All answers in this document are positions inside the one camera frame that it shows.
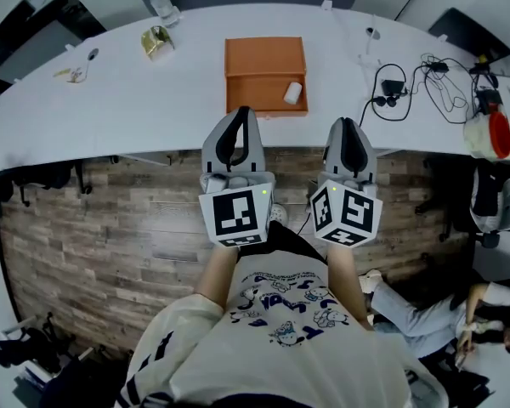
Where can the small black electronic device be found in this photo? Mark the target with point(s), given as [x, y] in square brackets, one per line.
[489, 100]

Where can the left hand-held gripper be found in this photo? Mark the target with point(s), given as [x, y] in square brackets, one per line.
[234, 211]

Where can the white printed t-shirt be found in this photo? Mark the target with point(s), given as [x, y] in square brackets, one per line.
[280, 355]

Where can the round desk grommet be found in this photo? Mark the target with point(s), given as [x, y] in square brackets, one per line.
[372, 33]
[92, 54]

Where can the small yellow object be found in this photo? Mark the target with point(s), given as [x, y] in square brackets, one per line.
[482, 59]

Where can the small black charger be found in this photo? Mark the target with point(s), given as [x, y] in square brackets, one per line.
[438, 66]

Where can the person's left forearm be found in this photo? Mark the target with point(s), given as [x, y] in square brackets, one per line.
[217, 279]

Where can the white power strip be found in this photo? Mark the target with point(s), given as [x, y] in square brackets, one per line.
[370, 60]

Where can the small white cylinder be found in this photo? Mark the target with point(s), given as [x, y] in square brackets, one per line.
[292, 92]

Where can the white jar with red lid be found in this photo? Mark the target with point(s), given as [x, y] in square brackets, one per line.
[486, 136]

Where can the orange box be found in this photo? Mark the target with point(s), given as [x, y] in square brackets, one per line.
[259, 58]

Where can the black trousers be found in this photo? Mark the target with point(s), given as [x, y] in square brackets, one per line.
[285, 240]

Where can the black backpack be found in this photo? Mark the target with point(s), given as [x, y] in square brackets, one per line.
[38, 181]

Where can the gold snack packet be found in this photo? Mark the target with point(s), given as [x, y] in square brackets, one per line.
[156, 43]

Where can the black power adapter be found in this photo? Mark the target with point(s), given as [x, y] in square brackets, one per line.
[392, 86]

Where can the black chair with white lumbar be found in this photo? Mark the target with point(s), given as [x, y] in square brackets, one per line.
[499, 206]

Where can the black computer monitor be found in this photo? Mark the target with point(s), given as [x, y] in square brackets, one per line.
[467, 32]

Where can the black plug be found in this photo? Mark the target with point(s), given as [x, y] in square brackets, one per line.
[386, 101]

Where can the white shoe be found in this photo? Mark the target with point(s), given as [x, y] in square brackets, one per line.
[279, 215]

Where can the person's right forearm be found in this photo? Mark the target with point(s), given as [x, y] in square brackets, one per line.
[344, 287]

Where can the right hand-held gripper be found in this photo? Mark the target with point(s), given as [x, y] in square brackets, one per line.
[348, 215]

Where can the clear water bottle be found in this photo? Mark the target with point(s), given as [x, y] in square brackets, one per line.
[163, 7]

